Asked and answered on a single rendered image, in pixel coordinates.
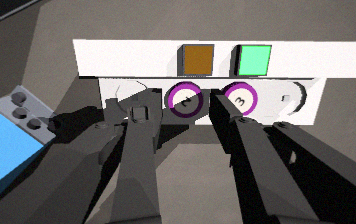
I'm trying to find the magenta screw cap with number 3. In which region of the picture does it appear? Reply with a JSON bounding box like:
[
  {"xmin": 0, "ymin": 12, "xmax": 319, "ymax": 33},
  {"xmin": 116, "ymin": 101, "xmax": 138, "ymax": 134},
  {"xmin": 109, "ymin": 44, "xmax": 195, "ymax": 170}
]
[{"xmin": 222, "ymin": 81, "xmax": 258, "ymax": 116}]

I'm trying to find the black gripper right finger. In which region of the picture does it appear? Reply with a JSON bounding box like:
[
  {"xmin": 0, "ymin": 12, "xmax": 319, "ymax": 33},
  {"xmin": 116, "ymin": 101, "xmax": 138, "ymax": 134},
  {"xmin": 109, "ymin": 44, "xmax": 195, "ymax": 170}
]
[{"xmin": 208, "ymin": 89, "xmax": 356, "ymax": 224}]

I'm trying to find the white tray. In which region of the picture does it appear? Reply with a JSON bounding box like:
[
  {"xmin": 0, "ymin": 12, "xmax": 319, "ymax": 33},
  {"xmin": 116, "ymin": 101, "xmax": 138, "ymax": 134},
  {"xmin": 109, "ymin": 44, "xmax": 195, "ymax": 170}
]
[{"xmin": 73, "ymin": 40, "xmax": 356, "ymax": 125}]

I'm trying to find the magenta round cap with white number 2 top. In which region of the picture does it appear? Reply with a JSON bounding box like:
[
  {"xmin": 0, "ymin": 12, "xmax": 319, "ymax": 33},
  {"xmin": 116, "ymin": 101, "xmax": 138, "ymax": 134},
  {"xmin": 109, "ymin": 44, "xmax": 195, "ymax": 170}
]
[{"xmin": 168, "ymin": 81, "xmax": 203, "ymax": 118}]

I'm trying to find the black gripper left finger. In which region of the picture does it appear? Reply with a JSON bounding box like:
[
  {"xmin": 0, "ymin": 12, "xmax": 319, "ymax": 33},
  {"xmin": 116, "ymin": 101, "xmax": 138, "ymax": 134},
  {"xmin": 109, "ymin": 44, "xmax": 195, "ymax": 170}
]
[{"xmin": 0, "ymin": 88, "xmax": 163, "ymax": 224}]

